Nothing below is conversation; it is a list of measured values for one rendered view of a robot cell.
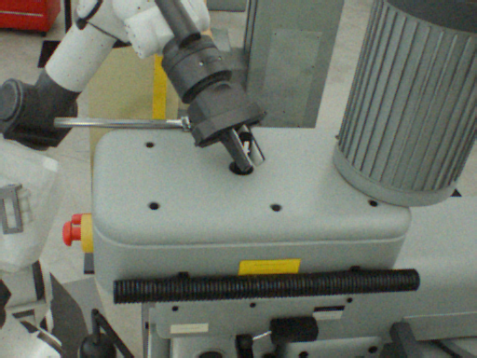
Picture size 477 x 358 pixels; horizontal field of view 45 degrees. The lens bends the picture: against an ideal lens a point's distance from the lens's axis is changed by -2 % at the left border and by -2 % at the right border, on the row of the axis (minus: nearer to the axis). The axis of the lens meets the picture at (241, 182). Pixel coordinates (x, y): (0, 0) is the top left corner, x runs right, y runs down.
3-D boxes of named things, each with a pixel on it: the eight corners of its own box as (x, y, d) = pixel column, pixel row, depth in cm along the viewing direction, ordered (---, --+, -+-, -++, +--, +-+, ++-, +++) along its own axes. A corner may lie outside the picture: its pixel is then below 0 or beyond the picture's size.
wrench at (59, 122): (53, 130, 90) (52, 127, 90) (55, 117, 93) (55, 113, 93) (208, 132, 95) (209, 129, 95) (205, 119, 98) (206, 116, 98)
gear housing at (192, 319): (156, 344, 93) (158, 303, 87) (150, 239, 111) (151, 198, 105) (354, 333, 100) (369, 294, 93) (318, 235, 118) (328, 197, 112)
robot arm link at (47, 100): (28, 54, 117) (-4, 103, 122) (43, 83, 113) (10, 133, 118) (74, 68, 126) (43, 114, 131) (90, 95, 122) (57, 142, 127)
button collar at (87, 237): (82, 260, 91) (80, 232, 88) (83, 234, 96) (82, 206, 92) (95, 260, 92) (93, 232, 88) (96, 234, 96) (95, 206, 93)
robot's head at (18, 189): (8, 227, 116) (-5, 235, 108) (1, 185, 115) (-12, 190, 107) (39, 223, 116) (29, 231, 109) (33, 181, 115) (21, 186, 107)
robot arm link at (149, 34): (157, 94, 92) (125, 36, 94) (217, 66, 94) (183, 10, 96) (158, 62, 81) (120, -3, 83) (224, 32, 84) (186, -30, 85)
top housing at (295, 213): (93, 309, 84) (88, 228, 74) (98, 195, 104) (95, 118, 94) (394, 296, 94) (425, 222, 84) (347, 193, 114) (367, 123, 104)
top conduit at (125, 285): (113, 309, 79) (113, 293, 77) (113, 287, 83) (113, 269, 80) (415, 296, 88) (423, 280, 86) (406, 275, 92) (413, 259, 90)
